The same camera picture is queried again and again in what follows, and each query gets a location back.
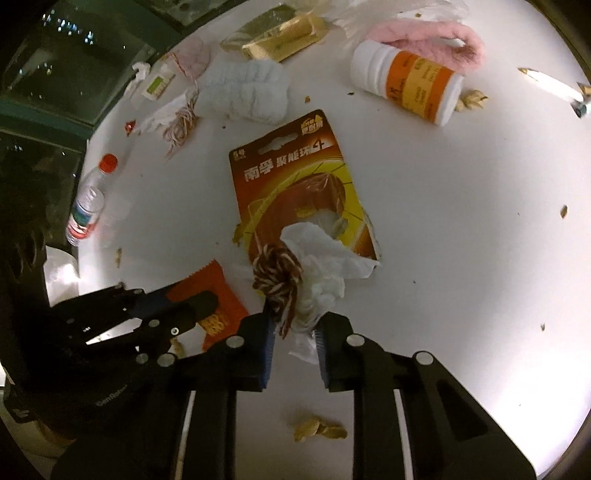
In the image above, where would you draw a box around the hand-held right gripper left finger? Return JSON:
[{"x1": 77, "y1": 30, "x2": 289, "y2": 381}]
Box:
[{"x1": 51, "y1": 313, "x2": 278, "y2": 480}]

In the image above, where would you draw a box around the small white green-label tube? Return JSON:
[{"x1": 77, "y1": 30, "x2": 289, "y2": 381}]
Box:
[{"x1": 141, "y1": 65, "x2": 177, "y2": 101}]

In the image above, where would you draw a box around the gold foil packet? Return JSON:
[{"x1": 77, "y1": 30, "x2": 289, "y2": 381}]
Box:
[{"x1": 221, "y1": 2, "x2": 331, "y2": 63}]

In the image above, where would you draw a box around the red-cap water bottle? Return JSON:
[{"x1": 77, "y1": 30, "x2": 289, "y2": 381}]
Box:
[{"x1": 66, "y1": 154, "x2": 118, "y2": 247}]

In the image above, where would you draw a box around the pink fluffy band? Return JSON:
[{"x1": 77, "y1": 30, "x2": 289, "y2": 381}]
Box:
[{"x1": 362, "y1": 19, "x2": 486, "y2": 75}]

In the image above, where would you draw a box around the white fluffy cloth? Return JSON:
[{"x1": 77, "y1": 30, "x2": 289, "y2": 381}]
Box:
[{"x1": 196, "y1": 60, "x2": 291, "y2": 126}]

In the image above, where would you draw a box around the white padded cloth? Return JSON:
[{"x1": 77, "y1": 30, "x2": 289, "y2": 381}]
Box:
[{"x1": 46, "y1": 247, "x2": 81, "y2": 305}]

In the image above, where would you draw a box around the white tissue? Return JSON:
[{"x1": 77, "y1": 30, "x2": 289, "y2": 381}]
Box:
[
  {"x1": 139, "y1": 95, "x2": 195, "y2": 134},
  {"x1": 124, "y1": 61, "x2": 151, "y2": 97},
  {"x1": 279, "y1": 222, "x2": 380, "y2": 365}
]

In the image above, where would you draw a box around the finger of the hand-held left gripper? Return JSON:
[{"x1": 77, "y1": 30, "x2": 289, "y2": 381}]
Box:
[
  {"x1": 87, "y1": 291, "x2": 219, "y2": 358},
  {"x1": 51, "y1": 285, "x2": 188, "y2": 344}
]

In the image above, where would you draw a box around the pale pink fluffy pad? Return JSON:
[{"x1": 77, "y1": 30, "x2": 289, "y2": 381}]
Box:
[{"x1": 159, "y1": 37, "x2": 212, "y2": 77}]

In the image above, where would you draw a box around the red snack wrapper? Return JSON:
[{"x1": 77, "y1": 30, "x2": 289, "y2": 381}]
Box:
[{"x1": 166, "y1": 259, "x2": 250, "y2": 352}]

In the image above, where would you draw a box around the green window frame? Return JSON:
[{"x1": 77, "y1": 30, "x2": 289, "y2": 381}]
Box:
[{"x1": 0, "y1": 0, "x2": 195, "y2": 139}]

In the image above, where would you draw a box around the peanut shell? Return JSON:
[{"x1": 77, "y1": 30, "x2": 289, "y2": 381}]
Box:
[
  {"x1": 294, "y1": 416, "x2": 348, "y2": 443},
  {"x1": 455, "y1": 89, "x2": 489, "y2": 112}
]

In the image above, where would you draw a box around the brown and white yarn bundle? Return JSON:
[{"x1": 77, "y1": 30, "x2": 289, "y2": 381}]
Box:
[{"x1": 252, "y1": 244, "x2": 303, "y2": 340}]

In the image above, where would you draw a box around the white orange-label pill bottle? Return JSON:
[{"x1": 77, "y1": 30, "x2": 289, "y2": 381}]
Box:
[{"x1": 350, "y1": 39, "x2": 465, "y2": 126}]

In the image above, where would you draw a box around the pink and white string tassel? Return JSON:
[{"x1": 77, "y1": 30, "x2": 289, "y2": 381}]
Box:
[{"x1": 161, "y1": 51, "x2": 201, "y2": 160}]

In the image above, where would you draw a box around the orange battery card packaging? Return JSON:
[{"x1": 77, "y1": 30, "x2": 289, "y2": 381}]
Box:
[{"x1": 228, "y1": 109, "x2": 384, "y2": 268}]

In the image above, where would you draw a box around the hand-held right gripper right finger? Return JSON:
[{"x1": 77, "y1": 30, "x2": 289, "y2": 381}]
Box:
[{"x1": 316, "y1": 312, "x2": 536, "y2": 480}]

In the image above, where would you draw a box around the white marker pen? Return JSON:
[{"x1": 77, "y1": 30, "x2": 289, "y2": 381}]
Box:
[
  {"x1": 570, "y1": 83, "x2": 591, "y2": 118},
  {"x1": 518, "y1": 67, "x2": 583, "y2": 104}
]

